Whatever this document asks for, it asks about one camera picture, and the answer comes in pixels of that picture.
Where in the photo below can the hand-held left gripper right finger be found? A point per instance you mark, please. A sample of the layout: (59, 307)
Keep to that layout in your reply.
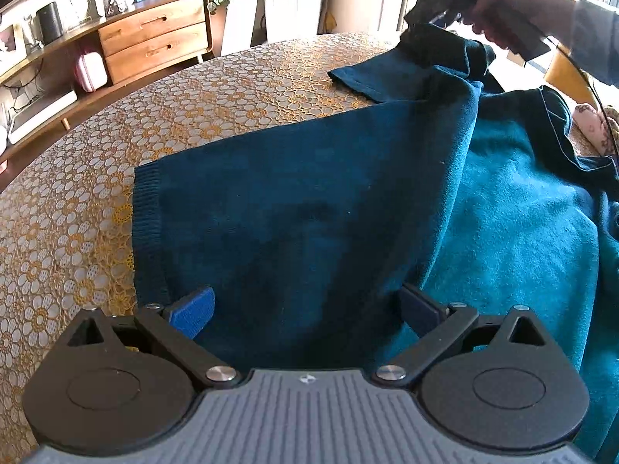
(420, 309)

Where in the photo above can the person's right hand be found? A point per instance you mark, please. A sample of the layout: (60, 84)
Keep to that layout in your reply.
(512, 7)

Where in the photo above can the white photo frame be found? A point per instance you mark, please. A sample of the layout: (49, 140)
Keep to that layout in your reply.
(9, 38)

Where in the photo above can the white planter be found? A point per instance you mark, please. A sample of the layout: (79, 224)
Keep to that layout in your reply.
(242, 17)

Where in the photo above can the teal and navy sweater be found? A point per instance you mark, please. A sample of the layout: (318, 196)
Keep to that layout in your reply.
(300, 193)

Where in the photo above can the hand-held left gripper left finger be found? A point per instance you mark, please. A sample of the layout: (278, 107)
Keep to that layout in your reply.
(193, 309)

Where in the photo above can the white cylinder vase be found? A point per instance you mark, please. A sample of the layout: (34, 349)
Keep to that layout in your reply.
(95, 0)

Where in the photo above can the black speaker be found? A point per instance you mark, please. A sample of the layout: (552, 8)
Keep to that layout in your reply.
(51, 22)

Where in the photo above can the wooden drawer cabinet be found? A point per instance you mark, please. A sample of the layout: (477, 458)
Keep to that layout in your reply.
(145, 43)

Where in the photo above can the flat white box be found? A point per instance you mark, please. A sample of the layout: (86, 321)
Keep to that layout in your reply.
(43, 111)

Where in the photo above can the pink case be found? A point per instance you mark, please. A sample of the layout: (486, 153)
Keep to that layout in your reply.
(89, 70)

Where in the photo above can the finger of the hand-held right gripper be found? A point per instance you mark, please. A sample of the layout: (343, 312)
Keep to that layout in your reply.
(428, 15)

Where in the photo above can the floral cloth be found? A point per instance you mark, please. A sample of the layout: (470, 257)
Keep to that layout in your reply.
(592, 123)

